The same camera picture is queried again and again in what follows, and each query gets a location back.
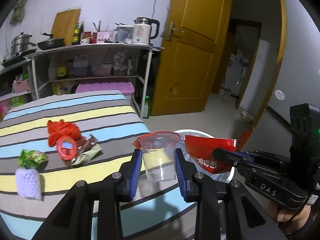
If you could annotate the metal kitchen shelf rack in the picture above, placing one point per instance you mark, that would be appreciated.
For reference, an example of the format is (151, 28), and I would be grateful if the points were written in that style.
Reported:
(60, 70)

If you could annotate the induction cooktop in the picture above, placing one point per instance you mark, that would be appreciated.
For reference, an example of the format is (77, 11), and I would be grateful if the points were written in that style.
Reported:
(10, 60)

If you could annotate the red noodle packet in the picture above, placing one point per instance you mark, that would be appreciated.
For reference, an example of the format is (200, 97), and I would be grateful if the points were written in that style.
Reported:
(201, 150)

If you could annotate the stainless steel steamer pot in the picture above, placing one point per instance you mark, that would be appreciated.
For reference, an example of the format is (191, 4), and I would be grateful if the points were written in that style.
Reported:
(21, 43)

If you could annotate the red plastic bag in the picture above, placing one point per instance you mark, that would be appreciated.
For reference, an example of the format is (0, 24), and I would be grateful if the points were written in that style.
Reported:
(58, 129)

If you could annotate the white electric kettle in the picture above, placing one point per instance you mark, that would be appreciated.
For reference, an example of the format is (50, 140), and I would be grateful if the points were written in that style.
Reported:
(142, 30)

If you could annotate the striped tablecloth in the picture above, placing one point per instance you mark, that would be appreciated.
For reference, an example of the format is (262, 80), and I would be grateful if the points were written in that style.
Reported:
(157, 211)

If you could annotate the wooden cutting board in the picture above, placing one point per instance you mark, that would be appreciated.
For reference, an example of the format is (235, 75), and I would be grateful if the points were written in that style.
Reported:
(64, 25)

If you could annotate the green glass bottle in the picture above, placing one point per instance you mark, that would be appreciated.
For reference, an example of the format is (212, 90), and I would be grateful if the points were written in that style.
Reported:
(147, 107)

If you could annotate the grey plastic jug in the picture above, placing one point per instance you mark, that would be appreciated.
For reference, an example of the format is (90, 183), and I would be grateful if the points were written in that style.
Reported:
(80, 66)

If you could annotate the right hand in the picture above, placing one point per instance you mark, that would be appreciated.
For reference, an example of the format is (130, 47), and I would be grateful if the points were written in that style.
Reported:
(284, 215)

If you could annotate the green cloth on wall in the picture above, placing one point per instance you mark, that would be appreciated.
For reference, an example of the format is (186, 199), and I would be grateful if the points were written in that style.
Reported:
(18, 13)

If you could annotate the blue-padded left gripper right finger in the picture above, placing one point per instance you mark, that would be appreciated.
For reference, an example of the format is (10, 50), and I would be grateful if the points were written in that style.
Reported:
(184, 172)

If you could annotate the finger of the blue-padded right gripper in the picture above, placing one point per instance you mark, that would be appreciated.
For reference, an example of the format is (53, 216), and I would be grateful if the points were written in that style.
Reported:
(232, 158)

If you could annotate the yellow wooden door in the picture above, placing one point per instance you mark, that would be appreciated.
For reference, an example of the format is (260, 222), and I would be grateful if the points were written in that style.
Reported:
(194, 39)

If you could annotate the purple lid storage box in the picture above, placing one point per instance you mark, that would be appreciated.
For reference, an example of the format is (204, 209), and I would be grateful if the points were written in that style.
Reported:
(125, 87)

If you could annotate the clear plastic container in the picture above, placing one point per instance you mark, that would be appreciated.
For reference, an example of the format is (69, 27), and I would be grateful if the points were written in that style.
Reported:
(124, 34)

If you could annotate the dark sauce bottle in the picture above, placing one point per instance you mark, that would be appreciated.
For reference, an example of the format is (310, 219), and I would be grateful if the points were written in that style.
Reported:
(75, 34)

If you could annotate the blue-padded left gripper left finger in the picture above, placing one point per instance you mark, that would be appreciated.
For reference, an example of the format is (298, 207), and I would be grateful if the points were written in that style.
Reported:
(130, 172)

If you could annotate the green snack bag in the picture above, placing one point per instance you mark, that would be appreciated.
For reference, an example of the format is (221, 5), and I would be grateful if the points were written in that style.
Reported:
(31, 158)

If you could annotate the black frying pan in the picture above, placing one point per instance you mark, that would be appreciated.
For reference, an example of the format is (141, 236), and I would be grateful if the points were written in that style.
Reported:
(51, 42)

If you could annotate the white foam fruit net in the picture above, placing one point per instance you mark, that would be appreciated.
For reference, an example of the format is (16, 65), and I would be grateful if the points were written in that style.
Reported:
(28, 183)

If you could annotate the clear plastic cup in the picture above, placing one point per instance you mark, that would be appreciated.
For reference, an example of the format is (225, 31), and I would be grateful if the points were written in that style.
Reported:
(158, 152)

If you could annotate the red round cup lid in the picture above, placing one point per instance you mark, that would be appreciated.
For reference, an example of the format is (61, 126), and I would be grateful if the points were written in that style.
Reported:
(66, 148)

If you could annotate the white trash bin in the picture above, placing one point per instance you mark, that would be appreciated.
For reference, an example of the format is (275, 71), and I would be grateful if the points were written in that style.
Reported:
(222, 177)

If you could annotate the beige brown snack wrapper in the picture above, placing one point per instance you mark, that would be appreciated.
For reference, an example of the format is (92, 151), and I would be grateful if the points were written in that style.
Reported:
(87, 149)

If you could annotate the pink storage basket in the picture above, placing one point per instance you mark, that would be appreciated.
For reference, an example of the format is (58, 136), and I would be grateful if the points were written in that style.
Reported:
(20, 86)

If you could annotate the pink utensil box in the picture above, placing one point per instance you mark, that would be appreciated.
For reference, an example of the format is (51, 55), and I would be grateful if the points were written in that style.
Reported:
(105, 36)

